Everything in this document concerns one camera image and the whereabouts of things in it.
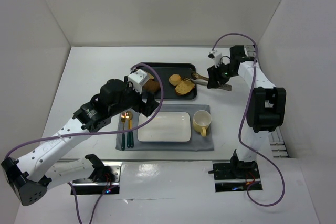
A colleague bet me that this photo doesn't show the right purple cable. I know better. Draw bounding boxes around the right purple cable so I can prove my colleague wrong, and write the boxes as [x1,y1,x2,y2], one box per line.
[213,33,286,206]

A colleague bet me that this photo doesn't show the dark brown bread loaf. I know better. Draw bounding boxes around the dark brown bread loaf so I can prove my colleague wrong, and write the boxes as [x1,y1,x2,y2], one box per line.
[143,79,161,93]

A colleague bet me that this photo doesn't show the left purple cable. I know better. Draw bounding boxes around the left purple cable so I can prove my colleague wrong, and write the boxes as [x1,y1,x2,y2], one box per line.
[5,62,166,224]

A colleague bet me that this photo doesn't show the white rectangular plate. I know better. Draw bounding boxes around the white rectangular plate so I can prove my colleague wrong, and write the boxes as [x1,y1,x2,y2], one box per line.
[137,112,191,143]

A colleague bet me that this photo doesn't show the bread slice with seeds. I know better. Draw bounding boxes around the bread slice with seeds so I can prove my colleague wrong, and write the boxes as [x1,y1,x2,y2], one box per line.
[175,80,195,95]

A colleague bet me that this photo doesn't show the yellow ceramic mug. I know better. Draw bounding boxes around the yellow ceramic mug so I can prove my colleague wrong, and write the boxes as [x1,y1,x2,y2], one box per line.
[193,110,212,137]

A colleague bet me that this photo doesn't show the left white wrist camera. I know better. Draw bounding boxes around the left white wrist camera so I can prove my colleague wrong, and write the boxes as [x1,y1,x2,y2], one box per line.
[127,69,153,94]

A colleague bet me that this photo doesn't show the black baking tray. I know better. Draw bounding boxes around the black baking tray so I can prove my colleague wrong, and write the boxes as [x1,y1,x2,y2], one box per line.
[144,62,197,101]

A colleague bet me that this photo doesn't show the gold fork green handle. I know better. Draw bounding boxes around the gold fork green handle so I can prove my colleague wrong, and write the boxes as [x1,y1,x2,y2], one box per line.
[121,112,127,151]

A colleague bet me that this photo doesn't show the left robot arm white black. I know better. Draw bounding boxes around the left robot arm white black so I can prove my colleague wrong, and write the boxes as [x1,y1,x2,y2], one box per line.
[1,78,162,206]

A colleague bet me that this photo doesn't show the gold spoon green handle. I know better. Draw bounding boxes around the gold spoon green handle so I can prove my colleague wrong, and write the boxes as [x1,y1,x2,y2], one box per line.
[126,111,134,148]

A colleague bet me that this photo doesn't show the purple cable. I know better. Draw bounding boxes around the purple cable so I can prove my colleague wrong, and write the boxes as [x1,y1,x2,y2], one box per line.
[213,33,286,206]
[5,62,166,224]

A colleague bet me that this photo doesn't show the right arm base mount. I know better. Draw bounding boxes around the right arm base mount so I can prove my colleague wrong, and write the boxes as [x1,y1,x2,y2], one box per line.
[208,151,263,193]

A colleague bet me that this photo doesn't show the aluminium rail frame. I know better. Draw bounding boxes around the aluminium rail frame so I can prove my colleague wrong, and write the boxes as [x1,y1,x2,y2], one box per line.
[237,59,288,162]

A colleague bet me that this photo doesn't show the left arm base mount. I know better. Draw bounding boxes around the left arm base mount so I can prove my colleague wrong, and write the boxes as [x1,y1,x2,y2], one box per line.
[72,154,121,195]

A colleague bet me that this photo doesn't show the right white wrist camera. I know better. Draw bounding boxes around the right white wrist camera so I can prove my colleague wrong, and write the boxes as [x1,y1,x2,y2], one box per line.
[208,50,223,68]

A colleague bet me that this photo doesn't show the round yellow bread bun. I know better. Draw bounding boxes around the round yellow bread bun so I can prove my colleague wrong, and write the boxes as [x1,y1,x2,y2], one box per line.
[169,74,182,86]

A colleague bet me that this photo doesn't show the metal food tongs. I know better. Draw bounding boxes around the metal food tongs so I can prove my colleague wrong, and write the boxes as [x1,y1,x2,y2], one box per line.
[182,71,232,91]

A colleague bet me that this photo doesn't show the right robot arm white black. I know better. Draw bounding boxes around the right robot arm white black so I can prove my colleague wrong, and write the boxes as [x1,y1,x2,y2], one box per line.
[207,46,286,165]

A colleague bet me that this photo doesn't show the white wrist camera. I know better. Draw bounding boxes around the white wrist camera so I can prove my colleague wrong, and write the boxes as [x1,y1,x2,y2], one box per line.
[208,50,223,68]
[127,69,153,94]

